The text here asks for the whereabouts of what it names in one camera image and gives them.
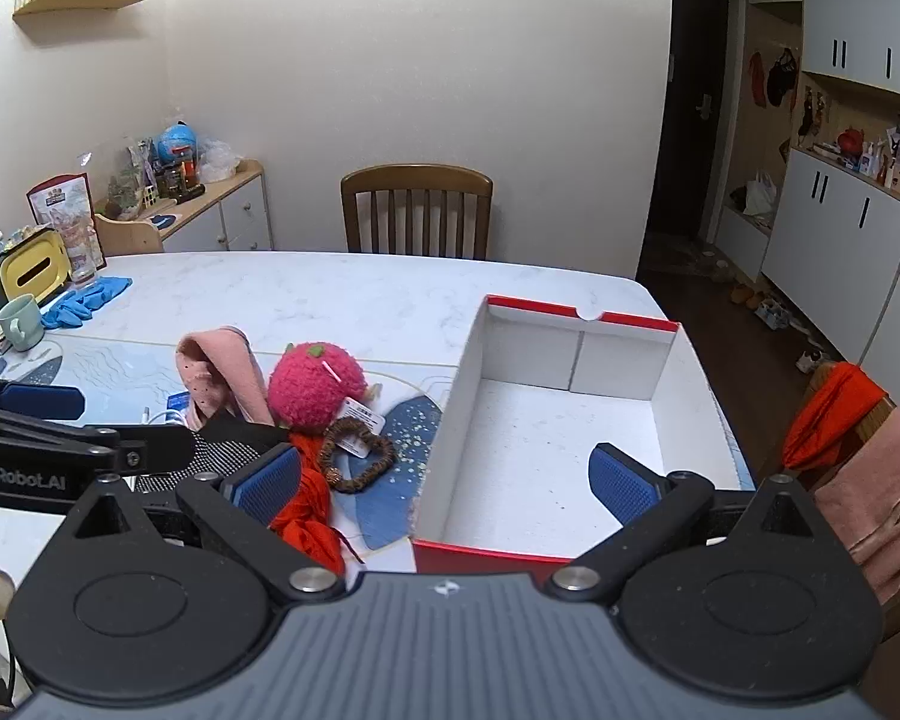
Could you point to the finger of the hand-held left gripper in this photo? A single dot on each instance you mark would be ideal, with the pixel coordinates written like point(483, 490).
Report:
point(41, 401)
point(157, 450)

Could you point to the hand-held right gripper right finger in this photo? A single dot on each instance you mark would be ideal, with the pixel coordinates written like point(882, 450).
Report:
point(622, 484)

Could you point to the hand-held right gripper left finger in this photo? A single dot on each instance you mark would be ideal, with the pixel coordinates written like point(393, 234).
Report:
point(266, 476)

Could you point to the black dotted cloth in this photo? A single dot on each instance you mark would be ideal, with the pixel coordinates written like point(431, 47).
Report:
point(229, 450)

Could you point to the red scarf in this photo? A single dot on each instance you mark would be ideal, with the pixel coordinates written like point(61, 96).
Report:
point(311, 510)

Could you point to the red and white shoe box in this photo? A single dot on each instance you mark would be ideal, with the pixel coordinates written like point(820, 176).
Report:
point(540, 450)

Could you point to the pink plush toy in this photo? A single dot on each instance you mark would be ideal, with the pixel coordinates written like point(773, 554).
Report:
point(315, 390)

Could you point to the pink fleece hat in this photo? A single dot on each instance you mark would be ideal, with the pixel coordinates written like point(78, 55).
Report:
point(232, 375)

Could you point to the blue booklet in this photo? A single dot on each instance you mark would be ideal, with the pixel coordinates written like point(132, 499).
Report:
point(178, 401)

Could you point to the green mug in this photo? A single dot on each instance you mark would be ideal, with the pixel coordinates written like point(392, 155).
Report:
point(22, 322)

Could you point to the printed table mat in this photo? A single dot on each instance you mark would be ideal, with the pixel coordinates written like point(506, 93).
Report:
point(120, 375)

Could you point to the blue cloth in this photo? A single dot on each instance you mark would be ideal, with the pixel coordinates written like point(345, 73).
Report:
point(82, 304)

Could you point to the yellow tissue box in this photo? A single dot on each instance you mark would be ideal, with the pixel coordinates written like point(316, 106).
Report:
point(34, 262)

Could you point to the red snack bag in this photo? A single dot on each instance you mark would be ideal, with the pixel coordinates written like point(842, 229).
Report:
point(67, 217)

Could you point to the light wooden chair back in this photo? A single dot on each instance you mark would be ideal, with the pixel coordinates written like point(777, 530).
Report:
point(127, 236)

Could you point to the blue coaster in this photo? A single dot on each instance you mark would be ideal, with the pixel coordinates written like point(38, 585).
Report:
point(165, 221)

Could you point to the orange scarf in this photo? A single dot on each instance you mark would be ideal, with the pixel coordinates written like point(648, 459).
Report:
point(832, 412)

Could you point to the yellow slippers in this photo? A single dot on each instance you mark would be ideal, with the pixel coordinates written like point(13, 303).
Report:
point(746, 294)

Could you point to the white sneakers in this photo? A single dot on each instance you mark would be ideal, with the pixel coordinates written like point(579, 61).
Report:
point(774, 315)

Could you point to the miniature plant display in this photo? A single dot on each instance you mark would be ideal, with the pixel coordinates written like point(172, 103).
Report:
point(124, 187)

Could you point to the patterned doormat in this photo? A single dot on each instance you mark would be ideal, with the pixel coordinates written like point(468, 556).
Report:
point(682, 259)

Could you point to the white and wood sideboard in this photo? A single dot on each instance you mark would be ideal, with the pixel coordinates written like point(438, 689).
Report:
point(232, 217)

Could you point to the dark glass jar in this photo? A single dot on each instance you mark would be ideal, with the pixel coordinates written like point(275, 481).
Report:
point(169, 180)

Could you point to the wooden chair with scarves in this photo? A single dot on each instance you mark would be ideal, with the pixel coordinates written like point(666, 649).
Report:
point(875, 418)

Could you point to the pink fringed scarf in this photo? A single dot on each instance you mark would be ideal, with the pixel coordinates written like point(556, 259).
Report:
point(885, 510)

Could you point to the white entry bench cabinet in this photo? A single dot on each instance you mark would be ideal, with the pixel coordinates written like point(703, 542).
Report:
point(742, 240)

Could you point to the blue round toy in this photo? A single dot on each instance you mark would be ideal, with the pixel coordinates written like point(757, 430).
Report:
point(176, 142)

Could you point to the clear plastic bag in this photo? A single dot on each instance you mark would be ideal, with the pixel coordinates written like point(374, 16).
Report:
point(217, 161)

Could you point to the white base cabinet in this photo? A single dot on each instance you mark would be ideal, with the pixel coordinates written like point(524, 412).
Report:
point(825, 255)

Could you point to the white tote bag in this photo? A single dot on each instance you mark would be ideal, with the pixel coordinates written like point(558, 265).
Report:
point(759, 195)

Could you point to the dark entrance door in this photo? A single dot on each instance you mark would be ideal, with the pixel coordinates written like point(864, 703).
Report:
point(690, 165)

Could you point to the brown wooden dining chair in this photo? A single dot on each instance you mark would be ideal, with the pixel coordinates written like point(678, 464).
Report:
point(416, 180)

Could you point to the red hanging bag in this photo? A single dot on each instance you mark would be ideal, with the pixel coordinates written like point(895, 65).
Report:
point(757, 79)

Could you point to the black hanging bag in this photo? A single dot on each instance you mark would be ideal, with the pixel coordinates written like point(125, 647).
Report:
point(782, 79)

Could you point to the wooden wall shelf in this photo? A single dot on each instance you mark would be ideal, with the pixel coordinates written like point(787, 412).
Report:
point(75, 6)

